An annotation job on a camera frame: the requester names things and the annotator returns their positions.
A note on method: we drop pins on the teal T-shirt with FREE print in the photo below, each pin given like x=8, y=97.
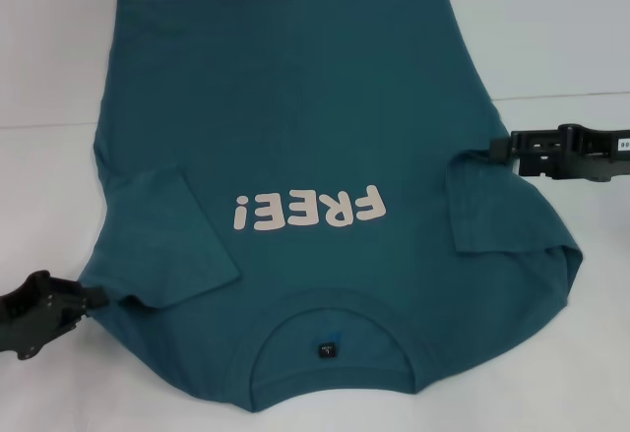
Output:
x=295, y=107

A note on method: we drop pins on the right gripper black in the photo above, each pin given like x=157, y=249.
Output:
x=595, y=159

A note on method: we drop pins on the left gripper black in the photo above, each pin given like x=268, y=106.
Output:
x=34, y=314

